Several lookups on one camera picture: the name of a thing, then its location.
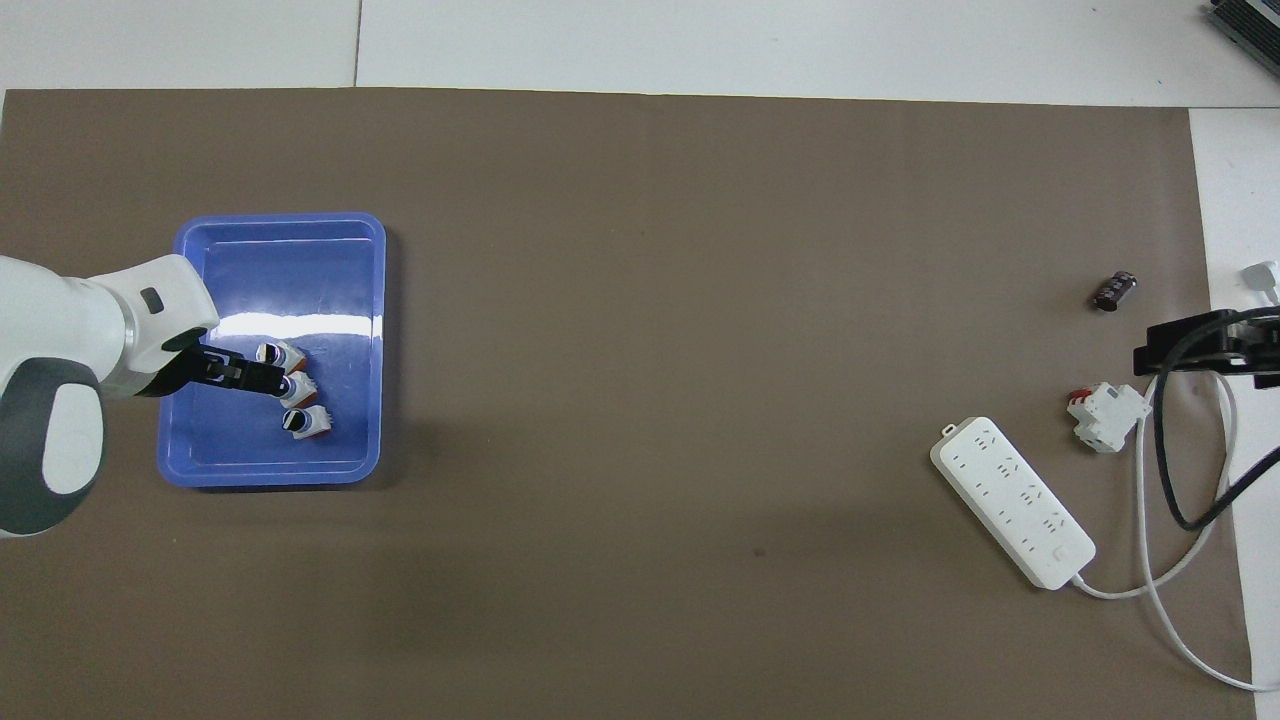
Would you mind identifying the brown table mat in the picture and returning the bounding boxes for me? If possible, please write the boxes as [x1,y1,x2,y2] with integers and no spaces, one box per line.
[0,88,1256,720]

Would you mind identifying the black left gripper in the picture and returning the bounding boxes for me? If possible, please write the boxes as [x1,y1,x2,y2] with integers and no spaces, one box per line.
[160,338,293,399]

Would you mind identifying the grey metal device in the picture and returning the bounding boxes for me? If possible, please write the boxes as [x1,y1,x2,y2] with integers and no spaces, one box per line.
[1203,0,1280,63]

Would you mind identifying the blue plastic tray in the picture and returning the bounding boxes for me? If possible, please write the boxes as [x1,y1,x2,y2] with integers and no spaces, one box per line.
[157,212,388,488]

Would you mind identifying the white power strip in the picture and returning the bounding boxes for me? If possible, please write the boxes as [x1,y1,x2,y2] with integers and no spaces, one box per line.
[930,417,1097,592]

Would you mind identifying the white power cable with plug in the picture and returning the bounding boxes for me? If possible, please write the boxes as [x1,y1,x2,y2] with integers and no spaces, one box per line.
[1072,260,1280,693]

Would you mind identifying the white circuit breaker red lever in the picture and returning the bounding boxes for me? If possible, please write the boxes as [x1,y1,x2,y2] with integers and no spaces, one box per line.
[1066,383,1152,455]

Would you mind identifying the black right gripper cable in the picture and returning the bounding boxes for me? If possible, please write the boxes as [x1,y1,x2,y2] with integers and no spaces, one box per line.
[1153,308,1280,531]

